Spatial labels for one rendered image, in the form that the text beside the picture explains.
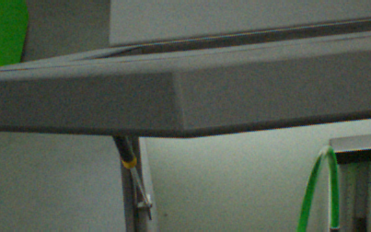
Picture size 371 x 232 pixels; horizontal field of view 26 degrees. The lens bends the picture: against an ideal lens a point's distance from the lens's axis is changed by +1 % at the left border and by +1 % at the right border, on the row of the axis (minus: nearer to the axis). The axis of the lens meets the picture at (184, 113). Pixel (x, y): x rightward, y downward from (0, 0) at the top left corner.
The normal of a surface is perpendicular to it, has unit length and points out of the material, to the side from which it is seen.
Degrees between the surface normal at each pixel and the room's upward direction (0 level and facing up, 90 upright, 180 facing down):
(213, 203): 90
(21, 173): 0
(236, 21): 0
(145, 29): 0
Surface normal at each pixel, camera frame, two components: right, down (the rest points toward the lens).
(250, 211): 0.05, 0.58
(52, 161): -0.10, -0.80
